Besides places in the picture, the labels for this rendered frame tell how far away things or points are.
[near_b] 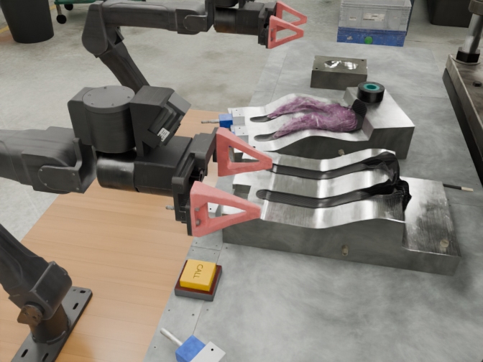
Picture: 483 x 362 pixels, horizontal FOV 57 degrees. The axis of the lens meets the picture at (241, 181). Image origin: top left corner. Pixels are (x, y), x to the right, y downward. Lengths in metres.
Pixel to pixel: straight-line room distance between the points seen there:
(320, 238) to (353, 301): 0.14
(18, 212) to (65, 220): 1.44
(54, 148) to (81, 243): 0.53
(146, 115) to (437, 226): 0.74
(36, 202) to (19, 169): 2.02
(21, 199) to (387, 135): 1.99
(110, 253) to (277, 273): 0.38
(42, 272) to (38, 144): 0.28
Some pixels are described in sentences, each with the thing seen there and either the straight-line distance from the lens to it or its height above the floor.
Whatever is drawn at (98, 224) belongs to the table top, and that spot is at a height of 0.80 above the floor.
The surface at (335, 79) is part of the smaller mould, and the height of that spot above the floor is 0.84.
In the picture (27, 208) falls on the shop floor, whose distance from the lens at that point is 2.59.
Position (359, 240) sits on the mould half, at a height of 0.87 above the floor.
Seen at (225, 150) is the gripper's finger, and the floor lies 1.21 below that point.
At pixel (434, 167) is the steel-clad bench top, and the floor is 0.80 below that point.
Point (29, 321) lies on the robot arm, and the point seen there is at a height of 0.89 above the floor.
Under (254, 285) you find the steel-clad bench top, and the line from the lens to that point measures 0.94.
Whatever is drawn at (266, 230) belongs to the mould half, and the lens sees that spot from 0.97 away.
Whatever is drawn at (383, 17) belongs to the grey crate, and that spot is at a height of 0.32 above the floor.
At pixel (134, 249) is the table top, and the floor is 0.80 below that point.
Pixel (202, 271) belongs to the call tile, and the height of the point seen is 0.84.
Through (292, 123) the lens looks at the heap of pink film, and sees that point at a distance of 1.26.
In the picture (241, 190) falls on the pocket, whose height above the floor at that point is 0.87.
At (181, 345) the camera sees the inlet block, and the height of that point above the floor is 0.84.
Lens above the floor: 1.52
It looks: 37 degrees down
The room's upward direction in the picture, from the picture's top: straight up
